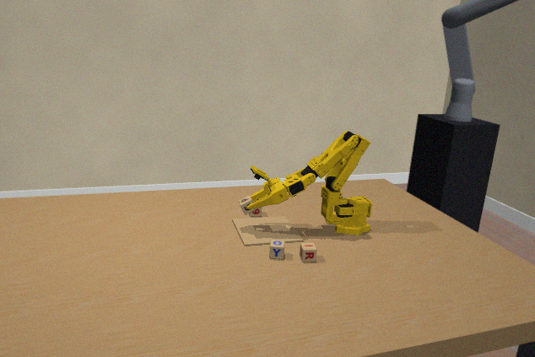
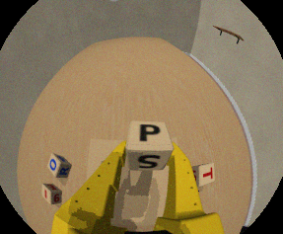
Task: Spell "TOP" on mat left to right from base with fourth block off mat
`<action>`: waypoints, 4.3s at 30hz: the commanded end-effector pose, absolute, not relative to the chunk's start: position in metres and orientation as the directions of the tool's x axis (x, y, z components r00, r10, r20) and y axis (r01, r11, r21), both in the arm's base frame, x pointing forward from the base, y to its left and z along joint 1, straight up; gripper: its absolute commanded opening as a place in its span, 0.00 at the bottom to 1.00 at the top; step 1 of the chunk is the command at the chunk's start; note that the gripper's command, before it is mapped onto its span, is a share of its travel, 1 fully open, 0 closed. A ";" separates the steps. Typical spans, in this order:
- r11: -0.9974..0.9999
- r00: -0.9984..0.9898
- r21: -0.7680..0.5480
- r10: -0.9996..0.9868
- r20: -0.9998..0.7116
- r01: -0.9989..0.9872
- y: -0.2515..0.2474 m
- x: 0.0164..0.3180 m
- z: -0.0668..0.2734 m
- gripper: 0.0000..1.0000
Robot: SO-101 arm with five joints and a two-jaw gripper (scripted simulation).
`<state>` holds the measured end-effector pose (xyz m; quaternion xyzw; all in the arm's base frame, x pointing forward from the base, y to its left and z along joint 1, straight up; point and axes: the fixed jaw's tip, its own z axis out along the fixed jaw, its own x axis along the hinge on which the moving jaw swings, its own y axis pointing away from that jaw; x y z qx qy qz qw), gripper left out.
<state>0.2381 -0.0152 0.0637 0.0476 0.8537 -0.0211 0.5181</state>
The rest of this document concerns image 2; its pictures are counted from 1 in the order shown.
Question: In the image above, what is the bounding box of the beige block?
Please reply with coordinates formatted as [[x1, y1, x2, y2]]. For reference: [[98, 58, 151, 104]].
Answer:
[[125, 121, 174, 171], [47, 153, 72, 178], [192, 162, 215, 187], [42, 184, 62, 204]]

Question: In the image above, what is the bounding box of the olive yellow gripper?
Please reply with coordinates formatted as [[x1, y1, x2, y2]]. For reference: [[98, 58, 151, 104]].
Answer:
[[51, 141, 225, 234]]

